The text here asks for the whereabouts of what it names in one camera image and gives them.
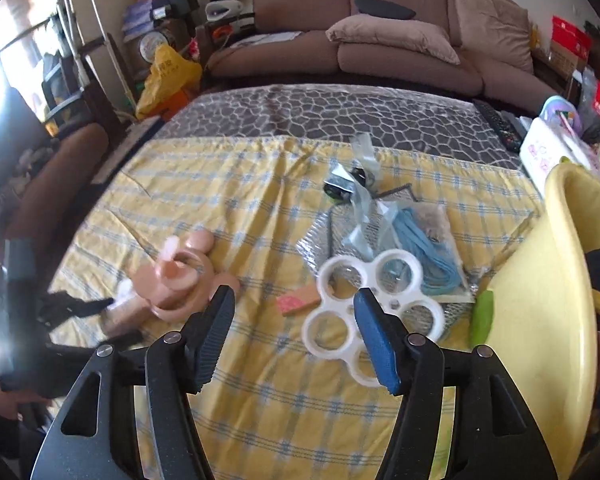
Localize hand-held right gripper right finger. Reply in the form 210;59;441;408
354;287;573;480

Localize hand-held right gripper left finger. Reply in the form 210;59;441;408
30;285;237;480

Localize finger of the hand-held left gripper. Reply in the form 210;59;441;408
55;330;143;361
40;292;113;318

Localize white four-ring plastic holder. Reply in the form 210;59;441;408
302;255;453;388

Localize pink mouse-ear handheld fan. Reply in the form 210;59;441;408
102;227;241;333

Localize small pink orange box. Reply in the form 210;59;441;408
276;287;322;317

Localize blue cord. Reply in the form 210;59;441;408
380;205;468;303

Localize silver mesh pouch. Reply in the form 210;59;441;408
296;207;481;346

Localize yellow plastic basket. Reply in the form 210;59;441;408
472;162;600;480

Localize green basket lid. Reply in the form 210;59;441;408
469;290;496;348

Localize clear plastic strip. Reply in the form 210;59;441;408
342;132;398;261

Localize yellow plaid cloth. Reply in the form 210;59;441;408
42;137;551;480

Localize brown chair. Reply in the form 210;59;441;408
7;122;111;241

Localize black toy car in bag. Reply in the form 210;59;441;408
322;162;381;203

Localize grey patterned table cover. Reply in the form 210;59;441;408
152;84;526;171

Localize yellow plastic bag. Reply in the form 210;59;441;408
136;44;203;121

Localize black remote control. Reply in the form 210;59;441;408
472;99;506;133
497;110;526;153

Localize white tissue box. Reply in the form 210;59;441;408
522;117;588;183

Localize round tin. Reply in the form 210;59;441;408
139;30;168;60

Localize purple container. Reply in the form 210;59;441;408
540;96;583;133

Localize stack of blue boxes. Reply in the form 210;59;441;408
122;0;173;33

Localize papers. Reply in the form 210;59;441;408
230;31;306;51

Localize small pink pillow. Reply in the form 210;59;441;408
326;14;461;65

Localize white tabletop device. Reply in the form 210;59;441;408
205;0;243;22

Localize black flat cushion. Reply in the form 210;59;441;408
355;0;416;20

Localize brown cardboard box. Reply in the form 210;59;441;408
547;42;588;81

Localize large pink pillow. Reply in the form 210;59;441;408
452;0;536;73

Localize red cardboard box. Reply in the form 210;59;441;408
550;15;593;51

